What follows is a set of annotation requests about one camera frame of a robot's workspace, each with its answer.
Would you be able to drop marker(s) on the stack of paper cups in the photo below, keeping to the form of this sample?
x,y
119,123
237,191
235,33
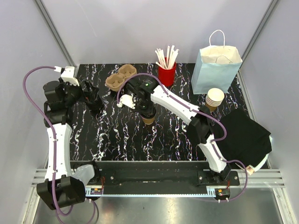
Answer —
x,y
214,99

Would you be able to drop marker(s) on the aluminium frame post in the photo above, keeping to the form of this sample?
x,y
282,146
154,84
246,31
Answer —
x,y
263,22
52,28

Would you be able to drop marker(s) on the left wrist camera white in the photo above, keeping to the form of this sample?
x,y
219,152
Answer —
x,y
68,75

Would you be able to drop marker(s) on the aluminium rail front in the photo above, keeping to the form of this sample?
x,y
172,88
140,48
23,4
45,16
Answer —
x,y
263,178

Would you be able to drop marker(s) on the aluminium frame post right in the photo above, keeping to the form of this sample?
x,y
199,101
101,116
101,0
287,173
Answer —
x,y
263,22

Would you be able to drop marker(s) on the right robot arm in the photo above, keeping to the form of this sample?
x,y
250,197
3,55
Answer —
x,y
198,120

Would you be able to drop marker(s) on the single paper cup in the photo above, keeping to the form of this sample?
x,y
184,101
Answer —
x,y
148,121

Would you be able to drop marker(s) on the stack of cardboard cup carriers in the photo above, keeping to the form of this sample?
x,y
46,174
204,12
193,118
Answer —
x,y
115,81

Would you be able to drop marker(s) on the black cloth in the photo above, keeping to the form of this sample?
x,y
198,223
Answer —
x,y
246,140

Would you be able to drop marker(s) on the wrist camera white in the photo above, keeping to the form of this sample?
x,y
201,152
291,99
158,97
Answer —
x,y
126,100
68,75

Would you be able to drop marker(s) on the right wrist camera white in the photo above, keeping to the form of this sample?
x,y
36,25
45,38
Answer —
x,y
126,100

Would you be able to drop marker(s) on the light blue paper bag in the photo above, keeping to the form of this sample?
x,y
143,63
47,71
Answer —
x,y
216,67

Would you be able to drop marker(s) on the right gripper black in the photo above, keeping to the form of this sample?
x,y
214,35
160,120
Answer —
x,y
148,112

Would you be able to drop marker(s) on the aluminium frame post left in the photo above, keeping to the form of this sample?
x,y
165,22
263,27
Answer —
x,y
52,28

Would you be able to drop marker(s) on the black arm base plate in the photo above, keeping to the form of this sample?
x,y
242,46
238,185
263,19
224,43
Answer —
x,y
160,179

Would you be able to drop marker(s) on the red straw cup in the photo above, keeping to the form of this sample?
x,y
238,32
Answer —
x,y
167,77

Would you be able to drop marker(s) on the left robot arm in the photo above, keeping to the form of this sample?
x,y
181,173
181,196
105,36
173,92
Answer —
x,y
58,144

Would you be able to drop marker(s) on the white wrapped straws bundle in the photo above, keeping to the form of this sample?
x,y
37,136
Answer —
x,y
166,61

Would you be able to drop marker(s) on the stack of black lids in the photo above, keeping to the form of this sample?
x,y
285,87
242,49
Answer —
x,y
95,107

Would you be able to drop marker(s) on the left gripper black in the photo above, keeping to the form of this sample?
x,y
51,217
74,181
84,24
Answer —
x,y
90,94

